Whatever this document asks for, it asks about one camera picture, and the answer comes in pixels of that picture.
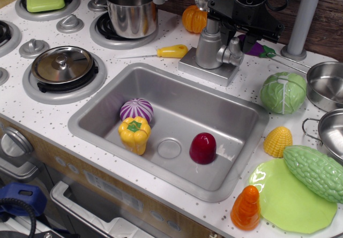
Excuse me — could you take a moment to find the black cable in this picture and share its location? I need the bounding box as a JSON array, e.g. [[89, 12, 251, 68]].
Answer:
[[0, 197, 38, 238]]

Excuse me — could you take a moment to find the silver stove knob lower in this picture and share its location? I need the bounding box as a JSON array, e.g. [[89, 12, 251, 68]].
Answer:
[[19, 39, 50, 59]]

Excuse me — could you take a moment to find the dark red toy beet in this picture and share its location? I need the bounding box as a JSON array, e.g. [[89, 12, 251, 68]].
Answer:
[[189, 132, 217, 165]]

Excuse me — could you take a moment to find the tall steel pot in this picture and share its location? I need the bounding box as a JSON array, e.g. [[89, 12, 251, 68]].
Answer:
[[106, 0, 158, 39]]

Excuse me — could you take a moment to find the steel pan lower right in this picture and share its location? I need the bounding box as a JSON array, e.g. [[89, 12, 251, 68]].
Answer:
[[302, 109, 342, 165]]

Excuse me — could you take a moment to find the steel pot lid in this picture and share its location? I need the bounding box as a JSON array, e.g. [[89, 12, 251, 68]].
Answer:
[[31, 46, 94, 84]]

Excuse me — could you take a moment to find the orange toy carrot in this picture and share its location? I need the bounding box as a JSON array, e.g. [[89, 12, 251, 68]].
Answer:
[[230, 185, 260, 230]]

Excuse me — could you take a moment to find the blue clamp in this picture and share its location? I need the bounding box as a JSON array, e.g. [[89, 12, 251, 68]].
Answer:
[[1, 182, 47, 222]]

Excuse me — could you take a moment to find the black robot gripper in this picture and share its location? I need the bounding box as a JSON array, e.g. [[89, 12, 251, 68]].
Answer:
[[208, 0, 284, 53]]

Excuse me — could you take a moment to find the silver oven door handle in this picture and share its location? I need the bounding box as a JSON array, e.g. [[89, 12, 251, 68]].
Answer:
[[50, 181, 136, 237]]

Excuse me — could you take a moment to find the orange toy pumpkin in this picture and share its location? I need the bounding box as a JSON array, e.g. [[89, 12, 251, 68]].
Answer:
[[182, 5, 207, 34]]

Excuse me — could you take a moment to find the purple toy eggplant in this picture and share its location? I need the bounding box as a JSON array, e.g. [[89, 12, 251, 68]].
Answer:
[[245, 42, 276, 58]]

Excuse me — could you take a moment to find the far left stove burner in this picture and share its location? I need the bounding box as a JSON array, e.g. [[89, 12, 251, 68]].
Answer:
[[1, 20, 21, 57]]

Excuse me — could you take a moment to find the green toy bitter gourd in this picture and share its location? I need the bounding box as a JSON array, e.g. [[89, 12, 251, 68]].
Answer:
[[283, 145, 342, 204]]

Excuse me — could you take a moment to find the green toy cabbage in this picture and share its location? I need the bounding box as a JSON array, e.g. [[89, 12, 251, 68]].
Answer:
[[260, 72, 307, 115]]

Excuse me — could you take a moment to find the silver stove knob edge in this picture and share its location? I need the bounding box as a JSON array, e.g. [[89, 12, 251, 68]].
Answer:
[[0, 68, 9, 86]]

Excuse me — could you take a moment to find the clear faucet knob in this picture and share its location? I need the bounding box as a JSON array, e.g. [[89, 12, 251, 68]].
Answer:
[[195, 0, 208, 11]]

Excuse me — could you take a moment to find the yellow toy corn piece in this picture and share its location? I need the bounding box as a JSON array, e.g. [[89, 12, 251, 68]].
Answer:
[[263, 127, 293, 158]]

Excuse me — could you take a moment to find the silver front dial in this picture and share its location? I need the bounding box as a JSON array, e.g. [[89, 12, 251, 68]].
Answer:
[[1, 127, 34, 167]]

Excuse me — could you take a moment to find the steel saucepan with handle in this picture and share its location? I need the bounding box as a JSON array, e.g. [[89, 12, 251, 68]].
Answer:
[[266, 53, 342, 112]]

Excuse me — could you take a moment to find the grey support pole right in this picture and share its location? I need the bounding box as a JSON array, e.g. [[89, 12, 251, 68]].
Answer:
[[281, 0, 319, 62]]

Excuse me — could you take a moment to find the silver faucet lever handle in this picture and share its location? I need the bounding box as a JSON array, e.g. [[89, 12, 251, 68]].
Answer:
[[217, 37, 244, 66]]

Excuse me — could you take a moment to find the silver toy sink basin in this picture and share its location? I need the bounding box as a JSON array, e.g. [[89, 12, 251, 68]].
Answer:
[[68, 63, 269, 203]]

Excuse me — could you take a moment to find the stove burner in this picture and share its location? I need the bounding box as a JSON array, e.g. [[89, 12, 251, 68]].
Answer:
[[1, 20, 21, 57], [90, 12, 158, 50], [22, 53, 107, 105], [15, 0, 80, 21]]

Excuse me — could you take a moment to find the silver stove knob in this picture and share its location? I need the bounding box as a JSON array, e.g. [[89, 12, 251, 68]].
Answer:
[[87, 0, 107, 12], [19, 39, 50, 59], [56, 14, 84, 33]]

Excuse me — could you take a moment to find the back left stove burner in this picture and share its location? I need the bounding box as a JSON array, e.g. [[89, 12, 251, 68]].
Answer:
[[15, 0, 80, 21]]

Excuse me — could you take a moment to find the silver toy faucet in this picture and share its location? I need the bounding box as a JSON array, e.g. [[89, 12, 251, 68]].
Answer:
[[178, 17, 239, 87]]

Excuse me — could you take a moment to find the back right stove burner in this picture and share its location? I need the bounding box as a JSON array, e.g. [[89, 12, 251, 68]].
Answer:
[[90, 12, 158, 50]]

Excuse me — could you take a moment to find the yellow handled toy knife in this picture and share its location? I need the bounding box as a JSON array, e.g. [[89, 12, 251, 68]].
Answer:
[[115, 44, 188, 59]]

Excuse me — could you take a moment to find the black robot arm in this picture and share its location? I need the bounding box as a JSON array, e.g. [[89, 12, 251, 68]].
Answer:
[[202, 0, 289, 53]]

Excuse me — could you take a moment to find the silver stove knob upper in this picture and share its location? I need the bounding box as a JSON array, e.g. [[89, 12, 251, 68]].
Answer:
[[56, 14, 84, 33]]

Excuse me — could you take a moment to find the yellow toy bell pepper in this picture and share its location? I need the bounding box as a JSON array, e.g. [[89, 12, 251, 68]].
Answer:
[[118, 116, 151, 155]]

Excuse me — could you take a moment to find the silver stove knob back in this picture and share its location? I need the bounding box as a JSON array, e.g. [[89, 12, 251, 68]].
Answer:
[[87, 0, 107, 12]]

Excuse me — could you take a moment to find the light green toy plate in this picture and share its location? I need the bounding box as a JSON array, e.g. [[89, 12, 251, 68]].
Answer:
[[249, 159, 338, 234]]

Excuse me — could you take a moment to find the purple striped toy onion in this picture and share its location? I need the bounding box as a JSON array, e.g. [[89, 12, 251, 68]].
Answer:
[[120, 98, 154, 123]]

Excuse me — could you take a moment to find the front stove burner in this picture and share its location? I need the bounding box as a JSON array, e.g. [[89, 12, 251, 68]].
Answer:
[[22, 53, 107, 105]]

